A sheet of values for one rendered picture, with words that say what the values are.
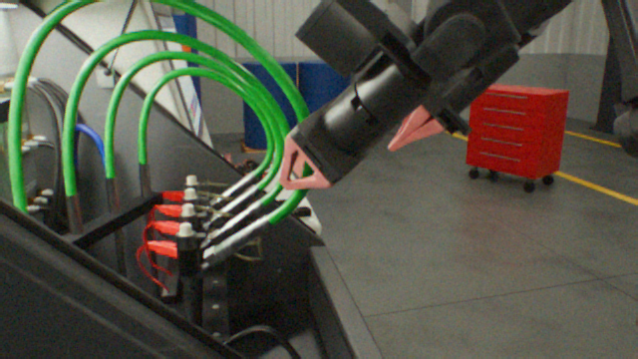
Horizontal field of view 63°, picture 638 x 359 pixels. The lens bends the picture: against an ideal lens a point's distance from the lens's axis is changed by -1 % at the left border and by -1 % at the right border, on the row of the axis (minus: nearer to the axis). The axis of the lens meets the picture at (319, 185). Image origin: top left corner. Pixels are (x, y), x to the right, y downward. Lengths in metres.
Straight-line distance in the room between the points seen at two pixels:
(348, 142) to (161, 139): 0.57
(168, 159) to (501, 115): 4.08
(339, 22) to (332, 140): 0.12
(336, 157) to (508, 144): 4.39
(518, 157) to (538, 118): 0.39
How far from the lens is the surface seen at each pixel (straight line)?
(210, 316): 0.81
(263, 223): 0.59
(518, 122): 4.80
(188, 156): 1.02
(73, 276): 0.38
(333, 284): 0.94
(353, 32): 0.45
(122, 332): 0.39
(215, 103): 7.19
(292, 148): 0.52
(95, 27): 1.05
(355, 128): 0.48
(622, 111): 1.00
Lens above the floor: 1.39
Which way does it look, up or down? 17 degrees down
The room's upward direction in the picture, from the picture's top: straight up
